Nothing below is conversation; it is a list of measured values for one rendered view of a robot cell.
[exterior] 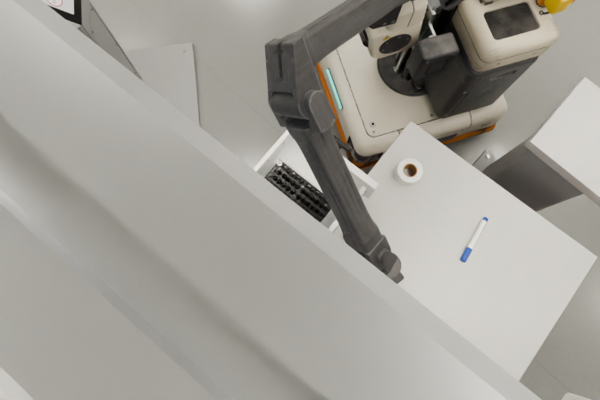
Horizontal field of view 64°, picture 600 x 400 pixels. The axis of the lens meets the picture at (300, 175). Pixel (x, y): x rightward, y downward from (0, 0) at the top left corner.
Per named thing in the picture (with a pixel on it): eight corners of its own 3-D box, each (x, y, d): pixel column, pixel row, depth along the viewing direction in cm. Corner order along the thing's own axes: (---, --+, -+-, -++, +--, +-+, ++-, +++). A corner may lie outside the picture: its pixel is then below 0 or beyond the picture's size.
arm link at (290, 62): (280, 47, 70) (242, 48, 77) (312, 127, 76) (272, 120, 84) (445, -58, 91) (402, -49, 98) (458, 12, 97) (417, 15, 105)
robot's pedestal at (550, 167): (485, 150, 217) (584, 71, 143) (538, 195, 212) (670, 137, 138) (444, 197, 211) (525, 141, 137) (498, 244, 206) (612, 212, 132)
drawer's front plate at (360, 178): (287, 129, 131) (287, 113, 120) (372, 194, 126) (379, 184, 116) (283, 133, 130) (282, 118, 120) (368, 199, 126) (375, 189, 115)
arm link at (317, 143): (325, 82, 76) (282, 79, 84) (302, 103, 74) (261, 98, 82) (402, 259, 99) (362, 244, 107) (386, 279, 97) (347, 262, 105)
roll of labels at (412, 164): (393, 162, 135) (395, 158, 131) (418, 162, 135) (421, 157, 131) (395, 187, 133) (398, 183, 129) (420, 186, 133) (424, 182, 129)
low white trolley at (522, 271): (370, 183, 212) (411, 120, 138) (487, 273, 202) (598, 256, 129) (286, 288, 199) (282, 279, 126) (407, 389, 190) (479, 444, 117)
